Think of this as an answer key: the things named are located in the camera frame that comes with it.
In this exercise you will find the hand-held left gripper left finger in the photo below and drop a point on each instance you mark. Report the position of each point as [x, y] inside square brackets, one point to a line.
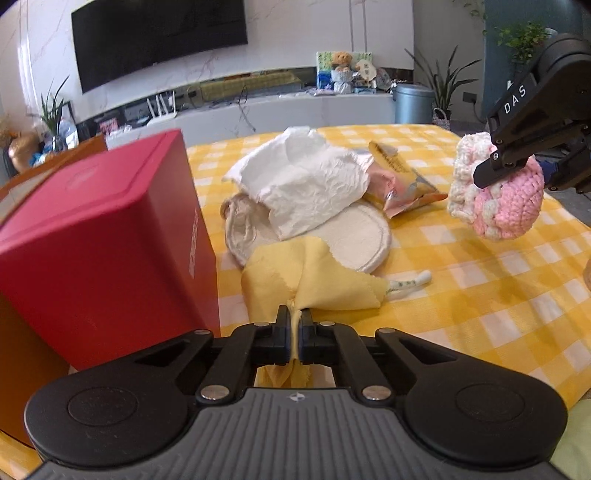
[281, 341]

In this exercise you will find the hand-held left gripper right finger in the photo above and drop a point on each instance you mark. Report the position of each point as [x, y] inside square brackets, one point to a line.
[310, 341]

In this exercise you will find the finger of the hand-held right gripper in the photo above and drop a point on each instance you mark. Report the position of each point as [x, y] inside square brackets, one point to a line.
[508, 159]
[575, 166]

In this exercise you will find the pink white crocheted pouch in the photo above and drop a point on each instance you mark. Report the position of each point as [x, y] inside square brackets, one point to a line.
[508, 207]

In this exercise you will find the yellow cloth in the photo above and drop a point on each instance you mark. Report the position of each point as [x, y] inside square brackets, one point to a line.
[286, 277]

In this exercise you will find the leafy green potted plant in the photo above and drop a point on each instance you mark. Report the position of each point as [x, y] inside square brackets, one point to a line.
[521, 41]

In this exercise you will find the pink woven handbag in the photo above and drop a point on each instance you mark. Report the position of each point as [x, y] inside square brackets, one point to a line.
[441, 120]

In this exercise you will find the tall snake plant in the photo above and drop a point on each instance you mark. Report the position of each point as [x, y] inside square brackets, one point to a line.
[443, 83]

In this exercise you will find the grey metal trash can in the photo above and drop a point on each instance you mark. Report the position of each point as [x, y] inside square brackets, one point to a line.
[413, 104]

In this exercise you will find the hanging vine plant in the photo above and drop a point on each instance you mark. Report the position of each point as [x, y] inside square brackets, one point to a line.
[471, 8]

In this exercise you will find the yellow pink snack packet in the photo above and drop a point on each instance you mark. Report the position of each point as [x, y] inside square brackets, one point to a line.
[397, 184]

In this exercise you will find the small white patterned sock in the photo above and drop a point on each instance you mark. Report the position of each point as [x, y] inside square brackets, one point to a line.
[411, 281]

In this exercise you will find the beige rimmed round pad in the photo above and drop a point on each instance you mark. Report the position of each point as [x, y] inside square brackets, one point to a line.
[240, 226]

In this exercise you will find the yellow checked tablecloth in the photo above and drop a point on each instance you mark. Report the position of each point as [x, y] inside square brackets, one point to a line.
[461, 300]

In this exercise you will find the crumpled white paper towel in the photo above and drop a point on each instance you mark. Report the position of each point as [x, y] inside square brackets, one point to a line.
[300, 175]

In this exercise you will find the round hand fan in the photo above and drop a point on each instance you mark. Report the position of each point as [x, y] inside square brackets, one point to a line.
[365, 71]

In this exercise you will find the brown teddy bear bouquet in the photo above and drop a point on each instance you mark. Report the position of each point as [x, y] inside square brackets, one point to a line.
[341, 69]

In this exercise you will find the white marble television console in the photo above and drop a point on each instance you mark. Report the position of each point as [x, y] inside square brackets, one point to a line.
[323, 110]

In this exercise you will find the green gift box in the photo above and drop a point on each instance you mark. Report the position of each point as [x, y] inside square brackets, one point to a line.
[324, 69]

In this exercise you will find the red cube box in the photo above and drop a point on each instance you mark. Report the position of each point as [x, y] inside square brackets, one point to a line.
[92, 230]

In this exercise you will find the white router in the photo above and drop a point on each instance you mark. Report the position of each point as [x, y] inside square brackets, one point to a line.
[161, 117]

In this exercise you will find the orange cardboard box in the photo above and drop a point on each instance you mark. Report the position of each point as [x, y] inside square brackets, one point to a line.
[23, 360]

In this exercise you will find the pink card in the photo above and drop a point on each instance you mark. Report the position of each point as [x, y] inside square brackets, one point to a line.
[108, 125]

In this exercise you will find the blue plastic bag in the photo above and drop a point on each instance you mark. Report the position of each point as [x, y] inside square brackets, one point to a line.
[67, 134]

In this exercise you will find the gold vase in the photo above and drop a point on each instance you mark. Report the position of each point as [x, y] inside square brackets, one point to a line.
[23, 154]

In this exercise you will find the green plant in glass vase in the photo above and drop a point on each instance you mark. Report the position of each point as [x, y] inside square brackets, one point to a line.
[51, 110]

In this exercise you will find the black wall television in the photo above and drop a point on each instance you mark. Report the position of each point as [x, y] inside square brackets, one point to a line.
[157, 37]

